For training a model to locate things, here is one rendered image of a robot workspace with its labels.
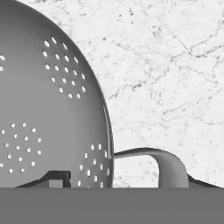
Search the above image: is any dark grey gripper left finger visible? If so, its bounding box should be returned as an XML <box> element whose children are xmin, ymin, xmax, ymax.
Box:
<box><xmin>16</xmin><ymin>170</ymin><xmax>72</xmax><ymax>189</ymax></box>

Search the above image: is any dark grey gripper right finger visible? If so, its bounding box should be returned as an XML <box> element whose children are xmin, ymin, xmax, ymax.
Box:
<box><xmin>187</xmin><ymin>174</ymin><xmax>221</xmax><ymax>189</ymax></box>

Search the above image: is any grey metal colander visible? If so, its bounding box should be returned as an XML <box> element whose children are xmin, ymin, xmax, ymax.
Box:
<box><xmin>0</xmin><ymin>0</ymin><xmax>190</xmax><ymax>189</ymax></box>

